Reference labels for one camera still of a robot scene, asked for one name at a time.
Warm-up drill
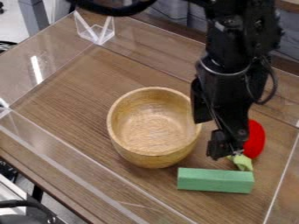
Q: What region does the green rectangular block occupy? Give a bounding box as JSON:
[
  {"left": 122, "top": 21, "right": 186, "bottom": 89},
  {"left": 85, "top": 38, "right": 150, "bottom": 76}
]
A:
[{"left": 177, "top": 168, "right": 255, "bottom": 193}]

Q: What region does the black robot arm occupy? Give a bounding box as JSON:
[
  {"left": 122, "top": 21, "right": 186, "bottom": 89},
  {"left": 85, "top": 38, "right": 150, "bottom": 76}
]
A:
[{"left": 185, "top": 0, "right": 284, "bottom": 159}]

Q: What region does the red plush strawberry toy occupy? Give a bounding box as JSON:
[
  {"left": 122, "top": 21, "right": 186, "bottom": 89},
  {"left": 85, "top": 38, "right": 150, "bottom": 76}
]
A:
[{"left": 225, "top": 118, "right": 267, "bottom": 172}]

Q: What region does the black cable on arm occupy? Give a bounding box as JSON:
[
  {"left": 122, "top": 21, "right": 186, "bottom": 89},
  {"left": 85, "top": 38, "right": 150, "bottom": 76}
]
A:
[{"left": 244, "top": 56, "right": 279, "bottom": 106}]

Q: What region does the clear acrylic corner bracket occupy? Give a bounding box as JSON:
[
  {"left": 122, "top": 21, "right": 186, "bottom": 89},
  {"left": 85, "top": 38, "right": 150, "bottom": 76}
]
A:
[{"left": 73, "top": 10, "right": 114, "bottom": 46}]

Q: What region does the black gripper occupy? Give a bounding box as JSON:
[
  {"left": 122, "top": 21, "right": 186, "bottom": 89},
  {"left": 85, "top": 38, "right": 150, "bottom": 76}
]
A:
[{"left": 190, "top": 56, "right": 267, "bottom": 160}]

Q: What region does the brown wooden bowl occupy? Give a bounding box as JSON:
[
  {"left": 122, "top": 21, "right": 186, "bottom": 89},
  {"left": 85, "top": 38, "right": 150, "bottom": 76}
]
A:
[{"left": 106, "top": 87, "right": 201, "bottom": 169}]

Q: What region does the black table clamp mount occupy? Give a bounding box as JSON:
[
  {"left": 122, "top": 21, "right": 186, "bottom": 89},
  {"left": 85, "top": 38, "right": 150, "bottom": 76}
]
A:
[{"left": 0, "top": 199, "right": 68, "bottom": 224}]

